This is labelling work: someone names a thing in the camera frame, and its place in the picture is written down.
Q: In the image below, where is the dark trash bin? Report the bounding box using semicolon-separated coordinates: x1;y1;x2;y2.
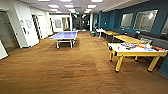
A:
89;30;97;38

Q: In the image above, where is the blue ping pong table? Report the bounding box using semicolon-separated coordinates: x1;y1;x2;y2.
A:
48;30;80;50

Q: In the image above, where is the green exit sign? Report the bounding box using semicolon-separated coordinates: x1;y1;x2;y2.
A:
74;11;81;16

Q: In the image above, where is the rectangular ceiling light panel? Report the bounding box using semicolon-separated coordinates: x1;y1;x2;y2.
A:
62;3;76;9
84;8;95;13
47;3;61;9
90;0;105;4
36;0;51;3

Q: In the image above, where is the white table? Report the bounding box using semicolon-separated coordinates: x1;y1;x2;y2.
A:
106;41;168;74

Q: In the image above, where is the orange red flat item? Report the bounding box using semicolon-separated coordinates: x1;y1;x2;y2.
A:
154;46;166;52

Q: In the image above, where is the dark doorway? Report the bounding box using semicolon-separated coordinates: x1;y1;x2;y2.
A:
0;10;21;53

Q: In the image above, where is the thin black floor cable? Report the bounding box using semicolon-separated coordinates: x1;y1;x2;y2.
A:
95;81;118;94

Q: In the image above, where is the framed wall window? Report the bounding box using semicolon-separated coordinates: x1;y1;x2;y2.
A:
119;12;135;30
160;14;168;36
132;8;160;34

